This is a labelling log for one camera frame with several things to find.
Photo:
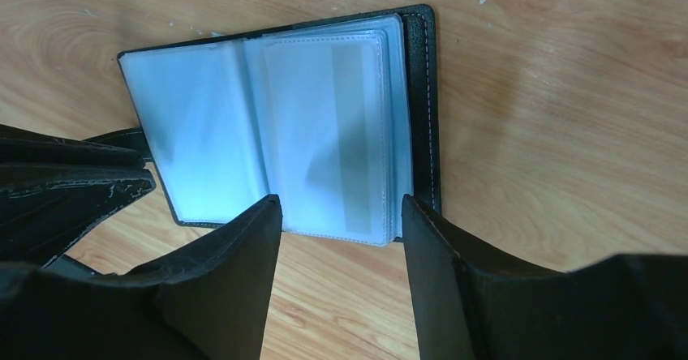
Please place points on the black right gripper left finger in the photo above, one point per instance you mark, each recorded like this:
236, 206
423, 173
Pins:
206, 300

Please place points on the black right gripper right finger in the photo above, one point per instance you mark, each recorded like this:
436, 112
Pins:
472, 300

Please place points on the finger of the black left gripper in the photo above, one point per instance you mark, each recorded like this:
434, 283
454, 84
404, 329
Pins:
124, 148
46, 209

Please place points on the black leather card holder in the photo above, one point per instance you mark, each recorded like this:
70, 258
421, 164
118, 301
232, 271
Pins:
337, 117

